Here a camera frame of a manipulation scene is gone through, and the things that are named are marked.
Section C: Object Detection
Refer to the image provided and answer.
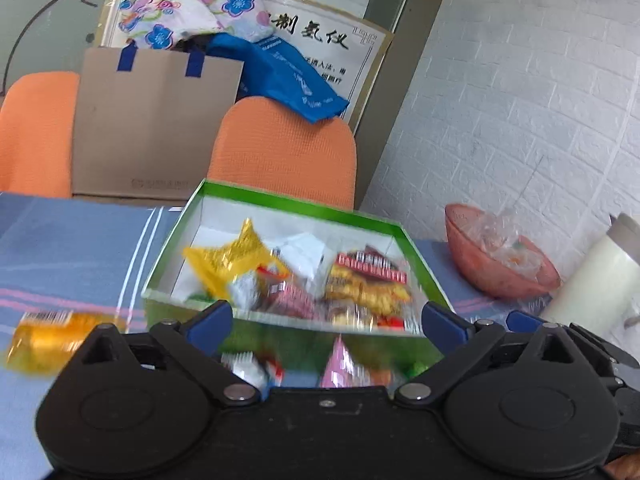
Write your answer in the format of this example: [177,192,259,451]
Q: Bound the small clear candy packet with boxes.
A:
[220,349,287,392]

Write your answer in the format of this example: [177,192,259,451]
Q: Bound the pink plastic bowl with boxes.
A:
[445,203,562,302]

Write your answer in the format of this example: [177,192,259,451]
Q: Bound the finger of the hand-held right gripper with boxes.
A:
[506,309,640,401]

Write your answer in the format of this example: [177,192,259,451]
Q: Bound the clear cookie bag brown label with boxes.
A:
[324,244,417,335]

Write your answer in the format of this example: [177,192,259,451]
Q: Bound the red date snack packet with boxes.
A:
[259,279,327,322]

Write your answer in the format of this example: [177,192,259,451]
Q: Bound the pink snack packet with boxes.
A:
[319,335,383,389]

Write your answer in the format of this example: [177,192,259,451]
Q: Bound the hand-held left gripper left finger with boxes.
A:
[66,299,262,406]

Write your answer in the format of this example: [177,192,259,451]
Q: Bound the white snack packet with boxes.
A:
[272,231,332,292]

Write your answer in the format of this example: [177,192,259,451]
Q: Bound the clear plastic wrap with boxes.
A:
[462,206,547,277]

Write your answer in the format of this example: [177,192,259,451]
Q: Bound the green cardboard box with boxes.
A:
[141,178,457,390]

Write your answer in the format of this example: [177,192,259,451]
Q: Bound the yellow snack packet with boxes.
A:
[182,217,292,302]

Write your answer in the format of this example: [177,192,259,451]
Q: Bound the yellow cake packet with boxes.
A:
[4,310,127,375]

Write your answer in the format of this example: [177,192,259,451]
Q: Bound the blue striped tablecloth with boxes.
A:
[0,191,551,480]

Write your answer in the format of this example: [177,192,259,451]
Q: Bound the blue plastic bag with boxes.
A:
[205,32,351,124]

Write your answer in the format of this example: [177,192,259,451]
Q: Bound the orange chair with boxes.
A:
[0,71,81,199]
[206,96,359,212]

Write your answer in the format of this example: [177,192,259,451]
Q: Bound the white jug grey lid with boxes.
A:
[540,212,640,330]

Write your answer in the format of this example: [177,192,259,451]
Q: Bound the brown paper bag blue handles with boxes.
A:
[72,42,246,201]

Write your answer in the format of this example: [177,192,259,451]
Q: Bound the floral cloth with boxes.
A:
[117,0,274,52]

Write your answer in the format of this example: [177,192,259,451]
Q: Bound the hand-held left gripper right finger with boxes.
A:
[392,301,577,406]

